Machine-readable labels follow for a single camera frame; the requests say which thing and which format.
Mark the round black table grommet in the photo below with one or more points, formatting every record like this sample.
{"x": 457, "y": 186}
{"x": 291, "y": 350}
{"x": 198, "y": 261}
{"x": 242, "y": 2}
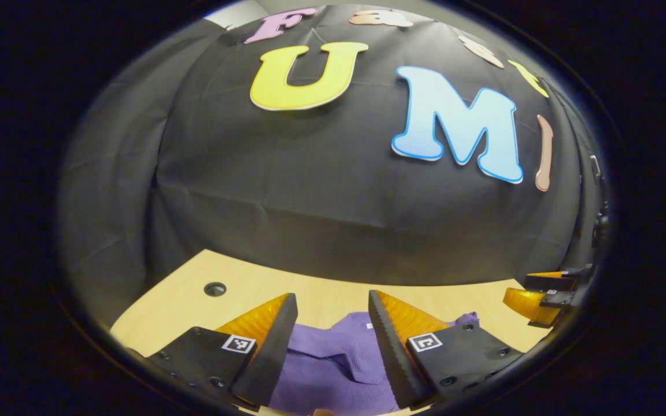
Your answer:
{"x": 215, "y": 289}

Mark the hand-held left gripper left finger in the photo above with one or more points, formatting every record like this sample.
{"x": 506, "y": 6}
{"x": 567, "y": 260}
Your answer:
{"x": 272, "y": 352}

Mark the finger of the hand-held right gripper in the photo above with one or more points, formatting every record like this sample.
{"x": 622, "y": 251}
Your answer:
{"x": 552, "y": 282}
{"x": 526, "y": 303}

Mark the black backdrop cloth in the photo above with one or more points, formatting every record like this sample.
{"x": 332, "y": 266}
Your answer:
{"x": 310, "y": 202}

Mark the purple button shirt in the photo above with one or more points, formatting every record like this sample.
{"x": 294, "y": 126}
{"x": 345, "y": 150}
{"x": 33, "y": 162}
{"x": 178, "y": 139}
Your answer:
{"x": 333, "y": 364}

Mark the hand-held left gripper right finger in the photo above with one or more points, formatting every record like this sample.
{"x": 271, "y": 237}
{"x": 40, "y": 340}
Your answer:
{"x": 393, "y": 358}

